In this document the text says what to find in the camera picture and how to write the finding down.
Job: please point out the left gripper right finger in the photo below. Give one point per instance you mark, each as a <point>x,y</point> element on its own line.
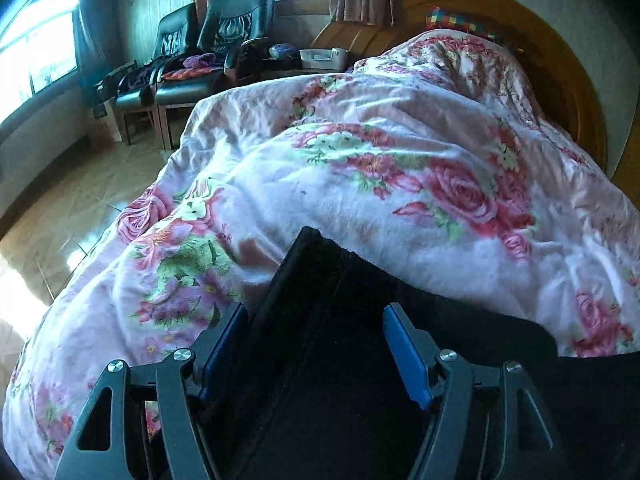
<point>482,422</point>

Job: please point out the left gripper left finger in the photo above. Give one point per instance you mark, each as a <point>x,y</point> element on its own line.
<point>139,418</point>

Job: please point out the black pants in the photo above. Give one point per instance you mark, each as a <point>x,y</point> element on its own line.
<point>313,391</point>

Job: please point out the pink floral bed quilt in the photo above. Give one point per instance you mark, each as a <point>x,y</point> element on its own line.
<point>433,161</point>

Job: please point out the wooden bed headboard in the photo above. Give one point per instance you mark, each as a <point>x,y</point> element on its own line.
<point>560,82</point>

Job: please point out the cardboard box on floor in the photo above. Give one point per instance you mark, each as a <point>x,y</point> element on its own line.
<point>103,123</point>

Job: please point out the white plastic box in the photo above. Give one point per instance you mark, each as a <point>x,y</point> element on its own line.
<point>324,59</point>

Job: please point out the black leather armchair far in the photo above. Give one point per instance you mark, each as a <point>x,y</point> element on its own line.
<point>133,86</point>

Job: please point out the colourful checkered pillow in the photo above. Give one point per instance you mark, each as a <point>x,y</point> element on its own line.
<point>439,18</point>

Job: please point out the red patterned cushion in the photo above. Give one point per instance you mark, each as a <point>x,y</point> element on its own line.
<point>189,73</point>

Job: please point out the purple cloth on chair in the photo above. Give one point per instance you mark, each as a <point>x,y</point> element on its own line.
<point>204,60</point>

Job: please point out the black leather armchair near bed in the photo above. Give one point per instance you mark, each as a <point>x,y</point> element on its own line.
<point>239,29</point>

